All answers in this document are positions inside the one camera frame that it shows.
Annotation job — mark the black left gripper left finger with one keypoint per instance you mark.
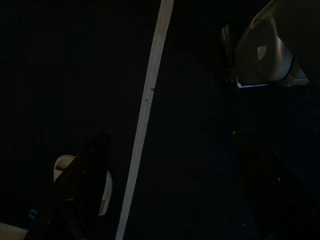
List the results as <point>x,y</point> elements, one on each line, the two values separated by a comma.
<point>80,195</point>

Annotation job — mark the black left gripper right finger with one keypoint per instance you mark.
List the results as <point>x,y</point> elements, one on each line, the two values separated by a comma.
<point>275,200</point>

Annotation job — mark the pale rounded object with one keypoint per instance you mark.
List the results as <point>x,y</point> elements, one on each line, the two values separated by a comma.
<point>61,165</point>

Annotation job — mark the small blue object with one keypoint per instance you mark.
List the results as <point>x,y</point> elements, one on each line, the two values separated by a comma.
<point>33,213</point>

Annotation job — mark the black floor mat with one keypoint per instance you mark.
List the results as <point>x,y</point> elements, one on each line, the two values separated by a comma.
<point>62,75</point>

